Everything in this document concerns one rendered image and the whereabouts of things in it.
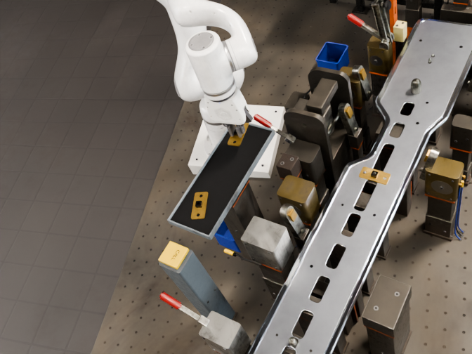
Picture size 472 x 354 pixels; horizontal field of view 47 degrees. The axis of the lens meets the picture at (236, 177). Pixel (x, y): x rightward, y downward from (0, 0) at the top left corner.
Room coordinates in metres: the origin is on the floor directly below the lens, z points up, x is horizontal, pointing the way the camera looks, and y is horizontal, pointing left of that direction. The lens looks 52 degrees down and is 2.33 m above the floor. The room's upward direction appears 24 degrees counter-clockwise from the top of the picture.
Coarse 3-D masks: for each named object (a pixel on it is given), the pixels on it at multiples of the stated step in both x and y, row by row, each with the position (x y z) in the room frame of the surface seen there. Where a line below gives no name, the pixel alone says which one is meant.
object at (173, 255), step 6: (168, 246) 0.81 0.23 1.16; (174, 246) 0.80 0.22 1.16; (180, 246) 0.79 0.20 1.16; (168, 252) 0.79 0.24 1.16; (174, 252) 0.78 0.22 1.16; (180, 252) 0.77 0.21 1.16; (186, 252) 0.77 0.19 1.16; (162, 258) 0.78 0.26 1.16; (168, 258) 0.77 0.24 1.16; (174, 258) 0.76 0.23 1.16; (180, 258) 0.76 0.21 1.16; (168, 264) 0.76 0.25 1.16; (174, 264) 0.75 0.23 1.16; (180, 264) 0.74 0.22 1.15
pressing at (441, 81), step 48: (432, 48) 1.19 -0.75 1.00; (384, 96) 1.09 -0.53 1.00; (432, 96) 1.02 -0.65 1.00; (384, 144) 0.93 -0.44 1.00; (336, 192) 0.84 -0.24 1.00; (384, 192) 0.78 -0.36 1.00; (336, 240) 0.70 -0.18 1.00; (288, 288) 0.64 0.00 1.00; (336, 288) 0.58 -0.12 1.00; (288, 336) 0.52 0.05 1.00; (336, 336) 0.47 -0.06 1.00
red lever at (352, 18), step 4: (348, 16) 1.34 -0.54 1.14; (352, 16) 1.33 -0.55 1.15; (352, 20) 1.33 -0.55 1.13; (356, 20) 1.32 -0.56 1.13; (360, 20) 1.31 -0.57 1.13; (356, 24) 1.32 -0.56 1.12; (360, 24) 1.31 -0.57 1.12; (364, 24) 1.31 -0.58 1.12; (364, 28) 1.30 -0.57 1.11; (368, 28) 1.29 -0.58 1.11; (372, 28) 1.29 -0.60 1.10; (372, 32) 1.28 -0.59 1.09; (376, 32) 1.27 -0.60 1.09; (376, 36) 1.27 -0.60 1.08; (388, 40) 1.25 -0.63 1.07
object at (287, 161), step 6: (282, 156) 0.97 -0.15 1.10; (288, 156) 0.96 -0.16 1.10; (294, 156) 0.95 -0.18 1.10; (282, 162) 0.95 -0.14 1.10; (288, 162) 0.94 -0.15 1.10; (294, 162) 0.93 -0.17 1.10; (282, 168) 0.93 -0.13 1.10; (288, 168) 0.92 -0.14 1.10; (294, 168) 0.92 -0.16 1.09; (300, 168) 0.94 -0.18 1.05; (282, 174) 0.93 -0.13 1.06; (288, 174) 0.92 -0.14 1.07; (294, 174) 0.91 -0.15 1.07; (300, 174) 0.94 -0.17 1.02
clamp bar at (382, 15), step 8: (376, 0) 1.27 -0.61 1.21; (376, 8) 1.25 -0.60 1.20; (384, 8) 1.27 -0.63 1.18; (376, 16) 1.26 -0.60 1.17; (384, 16) 1.26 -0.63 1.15; (376, 24) 1.26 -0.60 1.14; (384, 24) 1.26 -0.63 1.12; (384, 32) 1.24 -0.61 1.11; (384, 40) 1.24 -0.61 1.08; (392, 40) 1.25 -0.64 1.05
